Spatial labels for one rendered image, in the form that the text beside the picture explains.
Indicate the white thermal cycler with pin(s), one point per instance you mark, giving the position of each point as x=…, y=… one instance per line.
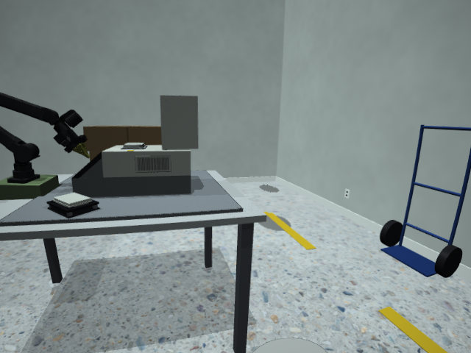
x=149, y=170

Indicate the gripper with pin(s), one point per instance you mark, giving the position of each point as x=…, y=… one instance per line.
x=78, y=145

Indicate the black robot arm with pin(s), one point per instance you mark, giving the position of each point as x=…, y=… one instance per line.
x=29, y=151

